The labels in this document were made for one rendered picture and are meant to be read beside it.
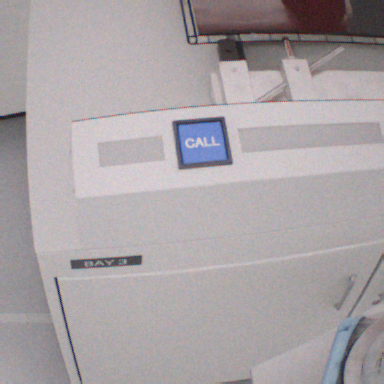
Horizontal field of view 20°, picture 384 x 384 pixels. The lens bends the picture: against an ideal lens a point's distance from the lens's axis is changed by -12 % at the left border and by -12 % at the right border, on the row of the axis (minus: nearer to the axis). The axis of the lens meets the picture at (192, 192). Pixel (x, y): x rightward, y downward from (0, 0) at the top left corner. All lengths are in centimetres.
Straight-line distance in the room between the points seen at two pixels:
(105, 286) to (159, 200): 25
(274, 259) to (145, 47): 32
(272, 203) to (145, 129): 16
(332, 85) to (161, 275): 32
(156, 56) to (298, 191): 30
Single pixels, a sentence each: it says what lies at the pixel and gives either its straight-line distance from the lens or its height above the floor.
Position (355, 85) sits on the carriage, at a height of 88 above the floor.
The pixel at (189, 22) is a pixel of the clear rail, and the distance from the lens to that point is 141.
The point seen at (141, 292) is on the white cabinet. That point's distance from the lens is 150.
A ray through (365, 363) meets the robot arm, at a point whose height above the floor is 116.
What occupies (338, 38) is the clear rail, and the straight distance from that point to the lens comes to 143.
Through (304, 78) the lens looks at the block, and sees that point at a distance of 138.
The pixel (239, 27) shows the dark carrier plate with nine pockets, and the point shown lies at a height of 90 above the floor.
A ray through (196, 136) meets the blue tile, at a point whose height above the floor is 96.
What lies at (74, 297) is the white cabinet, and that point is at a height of 66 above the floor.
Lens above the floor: 207
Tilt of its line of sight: 64 degrees down
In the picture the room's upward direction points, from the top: 8 degrees clockwise
